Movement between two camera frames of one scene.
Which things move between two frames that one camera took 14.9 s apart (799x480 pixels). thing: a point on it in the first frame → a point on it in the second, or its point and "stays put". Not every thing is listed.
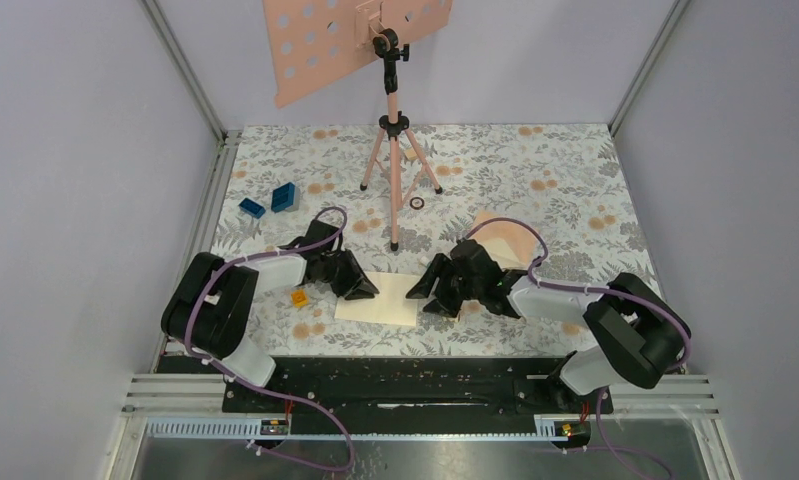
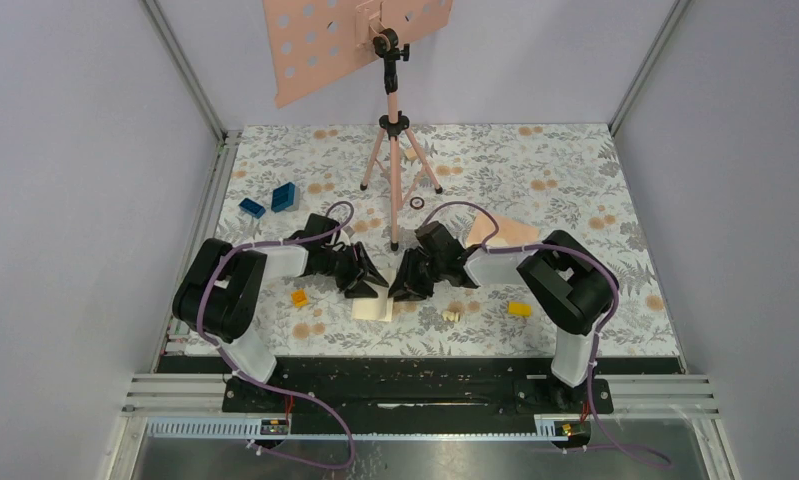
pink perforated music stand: [308, 39] stays put
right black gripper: [442, 266] → [407, 284]
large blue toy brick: [282, 197] stays put
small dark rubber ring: [417, 208] stays put
